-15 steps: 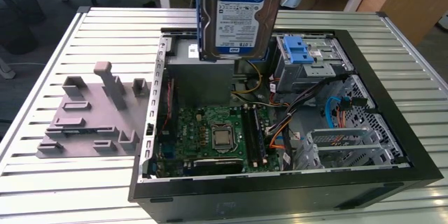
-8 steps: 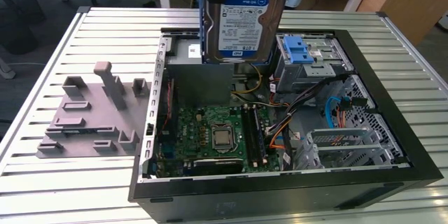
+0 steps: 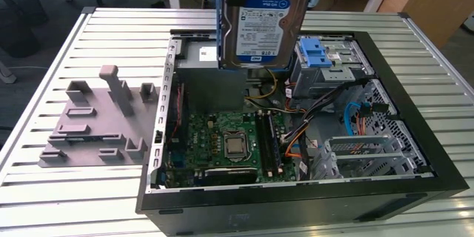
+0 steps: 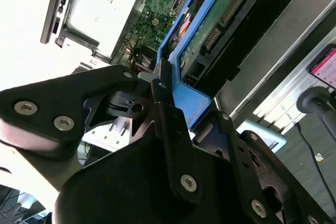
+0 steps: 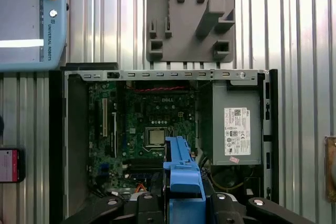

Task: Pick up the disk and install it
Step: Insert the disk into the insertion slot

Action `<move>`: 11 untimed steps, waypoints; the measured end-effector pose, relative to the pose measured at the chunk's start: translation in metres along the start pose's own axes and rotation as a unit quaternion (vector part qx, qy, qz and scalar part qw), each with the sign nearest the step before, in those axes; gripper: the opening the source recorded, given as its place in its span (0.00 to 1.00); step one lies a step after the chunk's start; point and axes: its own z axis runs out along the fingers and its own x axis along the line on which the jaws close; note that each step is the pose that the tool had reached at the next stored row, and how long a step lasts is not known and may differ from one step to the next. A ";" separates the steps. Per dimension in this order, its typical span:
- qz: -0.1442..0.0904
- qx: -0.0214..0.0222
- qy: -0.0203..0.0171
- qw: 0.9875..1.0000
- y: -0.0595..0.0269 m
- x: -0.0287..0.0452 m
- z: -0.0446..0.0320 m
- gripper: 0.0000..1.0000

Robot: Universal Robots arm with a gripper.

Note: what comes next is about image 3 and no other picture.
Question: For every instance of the green motherboard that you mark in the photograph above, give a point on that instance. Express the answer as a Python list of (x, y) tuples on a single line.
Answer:
[(207, 137)]

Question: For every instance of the grey parts rack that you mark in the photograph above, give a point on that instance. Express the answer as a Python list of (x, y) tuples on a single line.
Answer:
[(96, 126)]

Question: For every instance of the hard disk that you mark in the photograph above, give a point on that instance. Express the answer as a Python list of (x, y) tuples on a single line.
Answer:
[(266, 40)]

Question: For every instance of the metal optical drive cage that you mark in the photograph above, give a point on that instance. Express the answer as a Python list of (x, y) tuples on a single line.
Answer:
[(326, 81)]

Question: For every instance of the grey furniture foot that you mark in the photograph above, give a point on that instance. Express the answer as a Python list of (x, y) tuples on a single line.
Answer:
[(7, 73)]

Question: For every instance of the RAM stick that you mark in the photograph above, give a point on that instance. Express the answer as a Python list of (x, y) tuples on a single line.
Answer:
[(274, 142)]

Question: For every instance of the silver CPU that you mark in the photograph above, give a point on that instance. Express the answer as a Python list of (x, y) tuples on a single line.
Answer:
[(235, 146)]

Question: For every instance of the metal disk bay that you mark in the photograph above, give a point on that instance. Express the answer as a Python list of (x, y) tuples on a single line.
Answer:
[(370, 156)]

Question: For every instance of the black office chair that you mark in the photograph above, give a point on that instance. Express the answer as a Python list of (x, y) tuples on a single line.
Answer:
[(21, 26)]

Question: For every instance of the brown wooden cabinet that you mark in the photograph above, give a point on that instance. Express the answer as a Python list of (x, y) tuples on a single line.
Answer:
[(437, 4)]

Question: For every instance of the black graphics card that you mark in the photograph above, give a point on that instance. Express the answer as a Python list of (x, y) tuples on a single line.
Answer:
[(230, 176)]

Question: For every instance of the CPU socket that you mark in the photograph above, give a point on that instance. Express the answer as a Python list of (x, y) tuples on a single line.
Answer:
[(235, 133)]

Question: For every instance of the black PC case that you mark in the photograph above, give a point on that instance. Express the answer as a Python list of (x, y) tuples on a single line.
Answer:
[(259, 212)]

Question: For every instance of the blue plastic drive latch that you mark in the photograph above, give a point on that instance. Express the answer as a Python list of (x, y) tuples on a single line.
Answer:
[(314, 54)]

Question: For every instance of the grey power supply unit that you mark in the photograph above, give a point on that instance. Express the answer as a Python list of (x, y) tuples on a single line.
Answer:
[(207, 90)]

